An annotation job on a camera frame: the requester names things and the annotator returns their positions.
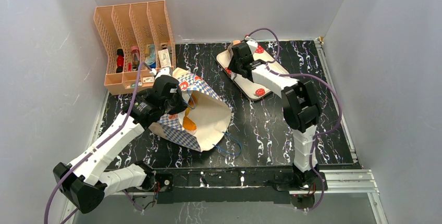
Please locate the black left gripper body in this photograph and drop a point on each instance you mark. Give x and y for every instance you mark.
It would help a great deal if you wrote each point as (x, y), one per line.
(175, 106)

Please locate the blue checkered paper bag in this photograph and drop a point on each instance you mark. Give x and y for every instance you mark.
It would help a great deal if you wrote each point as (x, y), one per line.
(212, 116)

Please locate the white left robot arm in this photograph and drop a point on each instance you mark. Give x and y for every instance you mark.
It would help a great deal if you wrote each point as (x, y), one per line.
(85, 181)

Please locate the white printed card box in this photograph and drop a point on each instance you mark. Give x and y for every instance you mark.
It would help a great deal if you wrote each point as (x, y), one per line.
(164, 58)

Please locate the fake brown bread loaf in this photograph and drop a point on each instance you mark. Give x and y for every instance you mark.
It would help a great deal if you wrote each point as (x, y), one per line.
(189, 125)

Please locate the strawberry pattern white tray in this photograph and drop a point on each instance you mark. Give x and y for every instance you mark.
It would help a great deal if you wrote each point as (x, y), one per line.
(267, 78)

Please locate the small tube in organizer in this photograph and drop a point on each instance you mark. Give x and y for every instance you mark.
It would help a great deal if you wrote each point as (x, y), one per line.
(133, 85)

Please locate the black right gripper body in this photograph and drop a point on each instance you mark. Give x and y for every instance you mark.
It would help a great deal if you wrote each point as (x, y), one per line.
(236, 51)

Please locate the blue item in organizer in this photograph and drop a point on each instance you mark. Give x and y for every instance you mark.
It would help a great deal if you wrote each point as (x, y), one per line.
(150, 56)

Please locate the sugared orange fake bread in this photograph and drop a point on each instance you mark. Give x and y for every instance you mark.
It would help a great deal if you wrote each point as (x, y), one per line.
(235, 42)

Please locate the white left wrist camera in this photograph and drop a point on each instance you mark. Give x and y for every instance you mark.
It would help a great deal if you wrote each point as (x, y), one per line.
(166, 71)

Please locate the red black toy figure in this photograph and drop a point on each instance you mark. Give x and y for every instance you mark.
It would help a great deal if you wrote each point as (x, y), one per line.
(120, 60)

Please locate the pink capped bottle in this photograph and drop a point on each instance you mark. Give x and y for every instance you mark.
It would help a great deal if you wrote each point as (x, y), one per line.
(135, 52)

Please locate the small white label card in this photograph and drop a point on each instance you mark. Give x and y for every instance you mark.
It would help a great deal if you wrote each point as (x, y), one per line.
(148, 79)

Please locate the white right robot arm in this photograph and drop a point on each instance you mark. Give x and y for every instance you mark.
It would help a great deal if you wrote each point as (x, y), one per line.
(301, 111)

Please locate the pink plastic file organizer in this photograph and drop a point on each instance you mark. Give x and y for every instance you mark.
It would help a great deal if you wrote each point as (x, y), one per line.
(138, 40)

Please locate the fake ring donut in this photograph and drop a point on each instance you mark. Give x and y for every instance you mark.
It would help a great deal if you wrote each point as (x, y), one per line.
(191, 105)

